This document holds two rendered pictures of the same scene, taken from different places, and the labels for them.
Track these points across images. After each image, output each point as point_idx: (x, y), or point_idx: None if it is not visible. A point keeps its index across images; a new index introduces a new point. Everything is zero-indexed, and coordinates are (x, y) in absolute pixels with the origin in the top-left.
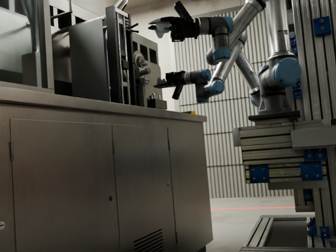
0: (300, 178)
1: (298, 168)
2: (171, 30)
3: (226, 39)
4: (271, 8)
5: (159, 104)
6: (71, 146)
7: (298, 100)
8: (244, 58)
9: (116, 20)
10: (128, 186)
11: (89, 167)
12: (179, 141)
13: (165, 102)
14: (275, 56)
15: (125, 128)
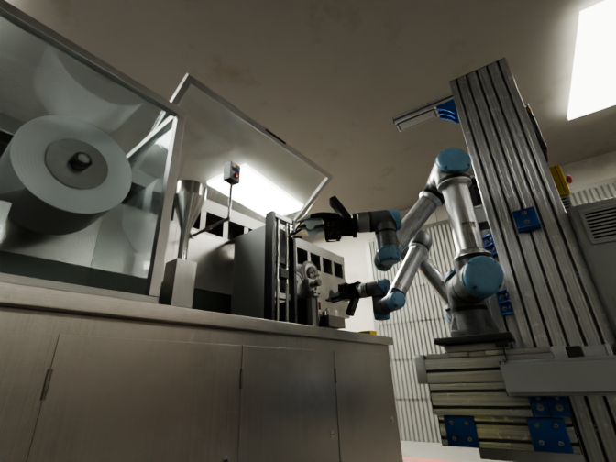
0: (532, 445)
1: (524, 426)
2: (324, 228)
3: (393, 236)
4: (449, 198)
5: (335, 322)
6: (164, 376)
7: (510, 318)
8: (432, 267)
9: (276, 225)
10: (261, 438)
11: (192, 410)
12: (352, 370)
13: (342, 320)
14: (461, 255)
15: (265, 351)
